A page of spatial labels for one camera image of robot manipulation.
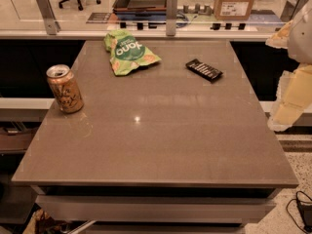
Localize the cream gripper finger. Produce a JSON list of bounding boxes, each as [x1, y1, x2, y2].
[[265, 20, 293, 49], [268, 64, 312, 132]]

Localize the orange soda can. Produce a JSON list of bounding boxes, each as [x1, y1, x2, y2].
[[46, 64, 84, 113]]

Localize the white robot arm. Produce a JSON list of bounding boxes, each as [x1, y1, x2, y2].
[[265, 0, 312, 132]]

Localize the black cable and adapter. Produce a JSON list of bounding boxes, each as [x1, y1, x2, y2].
[[285, 190, 312, 234]]

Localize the cardboard box with label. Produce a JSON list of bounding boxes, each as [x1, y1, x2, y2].
[[214, 0, 254, 20]]

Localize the middle metal glass post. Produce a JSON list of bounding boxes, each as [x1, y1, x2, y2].
[[166, 0, 177, 36]]

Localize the metal glass post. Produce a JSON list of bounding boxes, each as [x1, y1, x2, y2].
[[166, 0, 177, 36], [280, 0, 312, 22], [36, 0, 60, 35]]

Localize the left metal glass post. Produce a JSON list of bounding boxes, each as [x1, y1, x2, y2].
[[36, 0, 60, 35]]

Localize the grey table drawer front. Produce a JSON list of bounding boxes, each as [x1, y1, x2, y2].
[[36, 195, 275, 224]]

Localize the black rxbar chocolate bar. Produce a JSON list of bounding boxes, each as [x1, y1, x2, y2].
[[186, 58, 222, 83]]

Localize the green chip bag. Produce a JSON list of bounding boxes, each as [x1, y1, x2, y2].
[[103, 29, 161, 76]]

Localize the right metal glass post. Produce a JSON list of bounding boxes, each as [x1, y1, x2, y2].
[[280, 0, 312, 22]]

